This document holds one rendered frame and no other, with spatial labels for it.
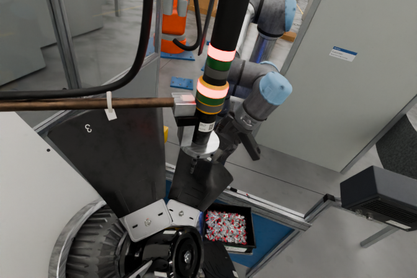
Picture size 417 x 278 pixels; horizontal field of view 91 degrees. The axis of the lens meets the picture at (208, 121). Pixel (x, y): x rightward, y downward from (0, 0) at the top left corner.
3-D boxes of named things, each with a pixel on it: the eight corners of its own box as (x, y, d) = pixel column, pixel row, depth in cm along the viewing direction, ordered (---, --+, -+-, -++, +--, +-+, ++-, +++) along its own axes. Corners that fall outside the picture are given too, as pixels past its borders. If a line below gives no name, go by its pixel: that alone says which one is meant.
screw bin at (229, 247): (198, 248, 82) (201, 241, 78) (200, 208, 95) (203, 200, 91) (251, 254, 84) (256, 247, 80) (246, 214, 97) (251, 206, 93)
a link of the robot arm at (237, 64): (236, -22, 81) (204, 56, 54) (264, -15, 80) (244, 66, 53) (231, 8, 91) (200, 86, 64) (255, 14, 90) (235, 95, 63)
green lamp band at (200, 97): (200, 106, 28) (201, 98, 27) (192, 89, 31) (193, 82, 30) (228, 105, 30) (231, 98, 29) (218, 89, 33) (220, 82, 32)
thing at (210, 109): (198, 113, 29) (200, 107, 28) (190, 96, 32) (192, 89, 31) (226, 112, 31) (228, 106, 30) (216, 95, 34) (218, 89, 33)
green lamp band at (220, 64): (210, 70, 26) (212, 61, 25) (202, 58, 28) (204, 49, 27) (234, 71, 27) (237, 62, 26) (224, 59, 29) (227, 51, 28)
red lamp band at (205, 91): (201, 98, 27) (203, 90, 27) (193, 81, 30) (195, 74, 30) (231, 98, 29) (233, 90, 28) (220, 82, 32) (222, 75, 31)
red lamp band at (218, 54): (212, 60, 25) (215, 51, 24) (204, 49, 27) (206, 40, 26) (237, 62, 26) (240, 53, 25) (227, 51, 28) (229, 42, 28)
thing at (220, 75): (208, 79, 26) (210, 71, 26) (200, 67, 29) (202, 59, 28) (231, 80, 28) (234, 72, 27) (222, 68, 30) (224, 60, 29)
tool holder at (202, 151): (171, 162, 32) (179, 114, 26) (164, 132, 37) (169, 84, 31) (223, 156, 36) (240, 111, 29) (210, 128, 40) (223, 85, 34)
